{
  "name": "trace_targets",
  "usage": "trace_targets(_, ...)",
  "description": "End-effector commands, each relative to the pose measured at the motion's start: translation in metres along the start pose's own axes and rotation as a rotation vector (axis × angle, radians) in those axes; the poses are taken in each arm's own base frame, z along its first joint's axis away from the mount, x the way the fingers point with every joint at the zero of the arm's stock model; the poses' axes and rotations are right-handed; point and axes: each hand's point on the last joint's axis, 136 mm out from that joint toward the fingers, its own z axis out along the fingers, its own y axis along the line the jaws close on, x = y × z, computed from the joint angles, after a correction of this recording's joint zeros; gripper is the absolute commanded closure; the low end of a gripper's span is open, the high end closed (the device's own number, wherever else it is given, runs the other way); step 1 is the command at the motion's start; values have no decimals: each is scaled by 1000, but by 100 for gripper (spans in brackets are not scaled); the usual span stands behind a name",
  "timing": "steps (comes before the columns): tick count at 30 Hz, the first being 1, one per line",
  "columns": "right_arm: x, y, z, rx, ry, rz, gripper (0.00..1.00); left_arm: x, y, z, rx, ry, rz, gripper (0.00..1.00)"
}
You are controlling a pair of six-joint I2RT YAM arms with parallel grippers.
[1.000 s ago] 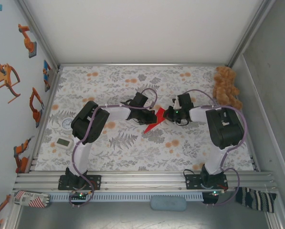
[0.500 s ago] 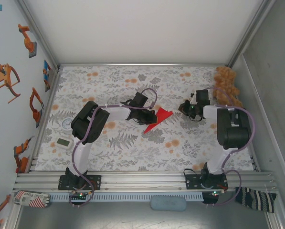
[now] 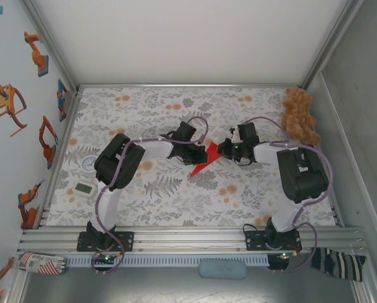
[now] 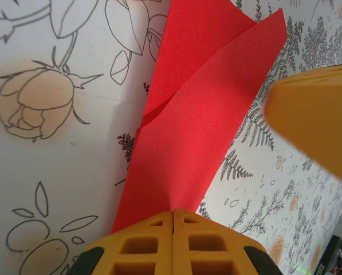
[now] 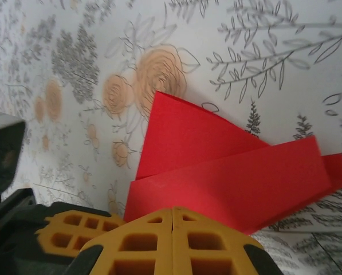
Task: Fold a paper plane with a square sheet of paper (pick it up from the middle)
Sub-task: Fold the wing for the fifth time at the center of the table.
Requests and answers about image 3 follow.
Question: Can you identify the red paper sheet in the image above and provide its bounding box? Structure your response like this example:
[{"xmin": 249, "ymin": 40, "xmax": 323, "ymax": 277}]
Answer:
[{"xmin": 189, "ymin": 141, "xmax": 223, "ymax": 178}]

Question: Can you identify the floral patterned table mat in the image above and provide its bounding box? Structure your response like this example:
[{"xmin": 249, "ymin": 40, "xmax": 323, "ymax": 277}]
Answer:
[{"xmin": 45, "ymin": 86, "xmax": 338, "ymax": 227}]

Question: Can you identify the brown teddy bear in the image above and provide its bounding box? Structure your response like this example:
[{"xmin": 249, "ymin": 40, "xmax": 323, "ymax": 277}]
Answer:
[{"xmin": 281, "ymin": 87, "xmax": 322, "ymax": 146}]

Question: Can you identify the small white round clock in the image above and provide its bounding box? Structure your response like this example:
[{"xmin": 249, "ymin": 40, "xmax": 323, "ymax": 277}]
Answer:
[{"xmin": 81, "ymin": 155, "xmax": 98, "ymax": 174}]

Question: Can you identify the white digital timer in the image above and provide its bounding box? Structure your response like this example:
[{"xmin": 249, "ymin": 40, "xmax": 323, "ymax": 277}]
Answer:
[{"xmin": 73, "ymin": 180, "xmax": 98, "ymax": 199}]

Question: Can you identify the grey-blue sponge block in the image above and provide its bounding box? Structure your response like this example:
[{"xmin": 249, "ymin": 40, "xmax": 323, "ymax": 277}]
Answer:
[{"xmin": 198, "ymin": 258, "xmax": 248, "ymax": 280}]

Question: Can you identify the blue and orange sticker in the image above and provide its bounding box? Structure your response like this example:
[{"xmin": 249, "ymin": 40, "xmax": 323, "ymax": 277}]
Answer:
[{"xmin": 56, "ymin": 78, "xmax": 69, "ymax": 122}]

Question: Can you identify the black white striped sock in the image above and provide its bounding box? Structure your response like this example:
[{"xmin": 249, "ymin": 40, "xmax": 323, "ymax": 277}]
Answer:
[{"xmin": 311, "ymin": 247, "xmax": 368, "ymax": 282}]

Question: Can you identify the red white printed bag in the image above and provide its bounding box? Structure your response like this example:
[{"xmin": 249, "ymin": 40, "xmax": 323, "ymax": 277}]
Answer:
[{"xmin": 16, "ymin": 251, "xmax": 68, "ymax": 276}]

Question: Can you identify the orange claw machine sticker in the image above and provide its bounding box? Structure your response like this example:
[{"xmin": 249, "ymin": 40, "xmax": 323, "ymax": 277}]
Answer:
[{"xmin": 0, "ymin": 83, "xmax": 29, "ymax": 138}]

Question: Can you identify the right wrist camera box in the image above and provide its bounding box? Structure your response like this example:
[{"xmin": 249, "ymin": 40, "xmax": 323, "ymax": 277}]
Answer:
[{"xmin": 229, "ymin": 122, "xmax": 260, "ymax": 145}]

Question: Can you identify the purple cable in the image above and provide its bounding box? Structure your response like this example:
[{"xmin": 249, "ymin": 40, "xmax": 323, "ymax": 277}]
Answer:
[
  {"xmin": 244, "ymin": 116, "xmax": 334, "ymax": 274},
  {"xmin": 91, "ymin": 116, "xmax": 210, "ymax": 275}
]

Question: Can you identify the thin aluminium frame rail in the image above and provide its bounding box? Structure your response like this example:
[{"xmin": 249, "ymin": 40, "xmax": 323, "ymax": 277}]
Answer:
[{"xmin": 76, "ymin": 83, "xmax": 304, "ymax": 90}]

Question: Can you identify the wide aluminium rail beam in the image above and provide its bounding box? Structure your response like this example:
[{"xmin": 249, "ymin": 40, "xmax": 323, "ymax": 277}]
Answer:
[{"xmin": 17, "ymin": 225, "xmax": 368, "ymax": 253}]

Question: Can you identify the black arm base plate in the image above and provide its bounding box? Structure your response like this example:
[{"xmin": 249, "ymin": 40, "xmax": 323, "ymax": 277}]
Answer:
[
  {"xmin": 76, "ymin": 231, "xmax": 135, "ymax": 253},
  {"xmin": 244, "ymin": 230, "xmax": 302, "ymax": 252}
]

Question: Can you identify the white slotted cable duct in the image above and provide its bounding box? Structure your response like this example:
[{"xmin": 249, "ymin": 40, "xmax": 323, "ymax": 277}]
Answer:
[{"xmin": 64, "ymin": 254, "xmax": 270, "ymax": 266}]

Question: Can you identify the aluminium frame post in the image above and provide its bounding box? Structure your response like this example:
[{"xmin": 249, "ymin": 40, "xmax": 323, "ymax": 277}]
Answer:
[
  {"xmin": 4, "ymin": 270, "xmax": 30, "ymax": 303},
  {"xmin": 349, "ymin": 277, "xmax": 377, "ymax": 303},
  {"xmin": 20, "ymin": 0, "xmax": 81, "ymax": 95},
  {"xmin": 298, "ymin": 0, "xmax": 365, "ymax": 89}
]

